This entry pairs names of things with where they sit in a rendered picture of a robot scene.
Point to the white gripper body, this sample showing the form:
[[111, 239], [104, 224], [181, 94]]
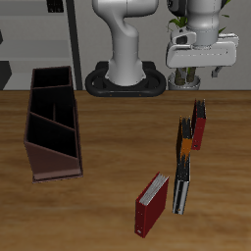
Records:
[[202, 55]]

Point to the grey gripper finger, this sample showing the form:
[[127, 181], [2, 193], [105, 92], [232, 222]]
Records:
[[215, 72]]

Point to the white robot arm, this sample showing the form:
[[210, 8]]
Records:
[[125, 49]]

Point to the small red book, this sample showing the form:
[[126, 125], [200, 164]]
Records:
[[199, 130]]

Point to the black and orange book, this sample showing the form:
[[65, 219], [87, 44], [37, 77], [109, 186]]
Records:
[[185, 143]]

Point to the black and white book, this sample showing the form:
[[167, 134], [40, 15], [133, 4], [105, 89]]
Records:
[[180, 196]]

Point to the large red book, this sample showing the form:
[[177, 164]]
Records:
[[153, 206]]

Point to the dark brown desk caddy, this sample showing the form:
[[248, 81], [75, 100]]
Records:
[[54, 163]]

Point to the pot plant in white pot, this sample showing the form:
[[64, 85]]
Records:
[[183, 83]]

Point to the black item on shelf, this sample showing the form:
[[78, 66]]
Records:
[[54, 5]]

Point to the grey shelf unit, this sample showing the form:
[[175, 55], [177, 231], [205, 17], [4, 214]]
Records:
[[36, 42]]

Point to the dark grey block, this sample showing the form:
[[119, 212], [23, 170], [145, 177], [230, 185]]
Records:
[[4, 75]]

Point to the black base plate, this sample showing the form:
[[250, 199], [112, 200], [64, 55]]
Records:
[[98, 86]]

